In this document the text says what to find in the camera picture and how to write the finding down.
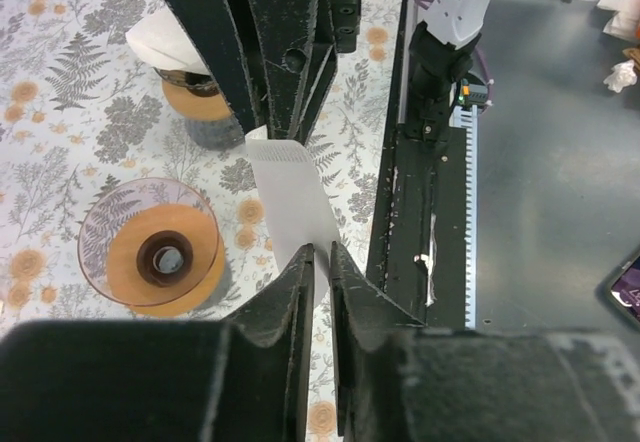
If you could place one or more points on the floral table mat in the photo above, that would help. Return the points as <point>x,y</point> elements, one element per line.
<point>81,114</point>

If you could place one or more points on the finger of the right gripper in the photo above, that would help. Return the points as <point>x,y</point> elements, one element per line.
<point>216,28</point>
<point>294,64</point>

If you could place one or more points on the white filter stack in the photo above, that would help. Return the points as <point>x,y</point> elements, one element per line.
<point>624,23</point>

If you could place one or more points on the glass coffee server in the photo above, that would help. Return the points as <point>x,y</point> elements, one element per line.
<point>221,134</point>

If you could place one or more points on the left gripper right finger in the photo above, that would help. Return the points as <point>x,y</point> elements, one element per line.
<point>399,380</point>

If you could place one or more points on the white cable duct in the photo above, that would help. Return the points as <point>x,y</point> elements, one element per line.
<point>467,119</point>

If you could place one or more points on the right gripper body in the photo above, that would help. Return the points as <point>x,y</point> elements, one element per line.
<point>345,16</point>

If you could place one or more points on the crumpled white tissue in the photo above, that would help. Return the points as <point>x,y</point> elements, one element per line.
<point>622,76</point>

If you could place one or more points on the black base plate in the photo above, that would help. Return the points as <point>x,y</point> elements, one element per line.
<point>416,262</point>

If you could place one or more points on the purple case smartphone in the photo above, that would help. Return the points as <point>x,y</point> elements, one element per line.
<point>619,291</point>

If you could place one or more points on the white paper coffee filter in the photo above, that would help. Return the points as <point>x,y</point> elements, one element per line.
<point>160,41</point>

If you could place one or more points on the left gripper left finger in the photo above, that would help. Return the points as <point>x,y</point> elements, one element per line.
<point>241,378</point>

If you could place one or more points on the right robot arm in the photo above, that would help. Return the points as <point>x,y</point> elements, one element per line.
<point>450,47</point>

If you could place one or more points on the ribbed glass dripper cone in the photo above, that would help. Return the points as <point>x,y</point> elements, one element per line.
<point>176,82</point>

